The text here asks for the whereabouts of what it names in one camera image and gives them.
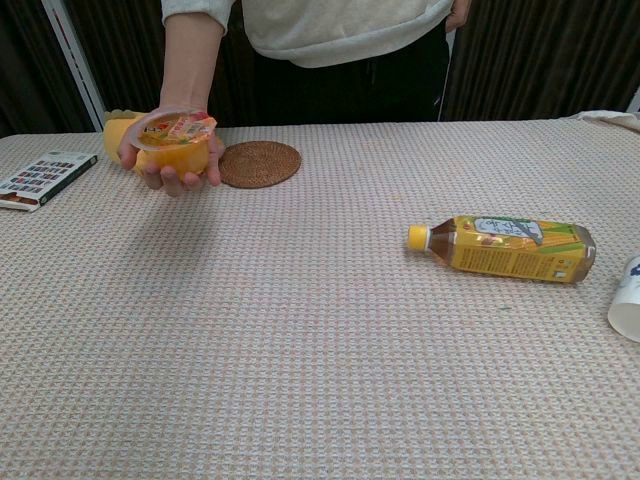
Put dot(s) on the person's right hand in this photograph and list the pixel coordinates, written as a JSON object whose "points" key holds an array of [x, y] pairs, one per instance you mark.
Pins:
{"points": [[182, 100]]}

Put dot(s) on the person's left hand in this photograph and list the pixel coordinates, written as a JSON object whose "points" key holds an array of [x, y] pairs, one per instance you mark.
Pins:
{"points": [[457, 15]]}

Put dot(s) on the orange jelly cup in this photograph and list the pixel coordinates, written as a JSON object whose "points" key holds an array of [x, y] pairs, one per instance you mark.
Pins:
{"points": [[172, 150]]}

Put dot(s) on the person's right forearm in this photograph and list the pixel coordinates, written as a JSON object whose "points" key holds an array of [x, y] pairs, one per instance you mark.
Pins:
{"points": [[192, 55]]}

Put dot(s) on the yellow plush toy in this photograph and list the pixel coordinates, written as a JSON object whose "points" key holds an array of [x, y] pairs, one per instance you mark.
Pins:
{"points": [[116, 135]]}

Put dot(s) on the dark brown curtain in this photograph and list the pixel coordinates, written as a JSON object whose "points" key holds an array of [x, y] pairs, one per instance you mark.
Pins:
{"points": [[530, 55]]}

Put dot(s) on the round brown woven coaster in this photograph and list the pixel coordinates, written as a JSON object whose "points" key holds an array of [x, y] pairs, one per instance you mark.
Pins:
{"points": [[262, 165]]}

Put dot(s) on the light grey sweatshirt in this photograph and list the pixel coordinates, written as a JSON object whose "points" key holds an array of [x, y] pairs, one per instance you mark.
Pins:
{"points": [[340, 30]]}

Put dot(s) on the black trousers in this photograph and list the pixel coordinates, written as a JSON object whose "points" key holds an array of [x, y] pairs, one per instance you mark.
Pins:
{"points": [[350, 95]]}

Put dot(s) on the coloured pencil box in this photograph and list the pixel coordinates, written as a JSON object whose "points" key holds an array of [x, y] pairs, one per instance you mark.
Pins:
{"points": [[42, 177]]}

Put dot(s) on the crumpled white cloth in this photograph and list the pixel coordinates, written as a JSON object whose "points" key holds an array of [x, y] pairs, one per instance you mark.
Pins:
{"points": [[610, 120]]}

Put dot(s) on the yellow-label tea bottle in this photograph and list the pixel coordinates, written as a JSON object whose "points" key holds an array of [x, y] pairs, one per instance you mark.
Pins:
{"points": [[515, 250]]}

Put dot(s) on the beige waffle-weave tablecloth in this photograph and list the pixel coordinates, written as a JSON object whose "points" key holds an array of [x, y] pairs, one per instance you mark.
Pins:
{"points": [[320, 340]]}

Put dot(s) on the white paper cup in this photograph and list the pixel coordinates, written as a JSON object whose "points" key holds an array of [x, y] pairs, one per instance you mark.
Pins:
{"points": [[627, 307]]}

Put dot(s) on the white metal frame post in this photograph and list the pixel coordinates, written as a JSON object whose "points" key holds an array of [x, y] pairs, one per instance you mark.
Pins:
{"points": [[75, 65]]}

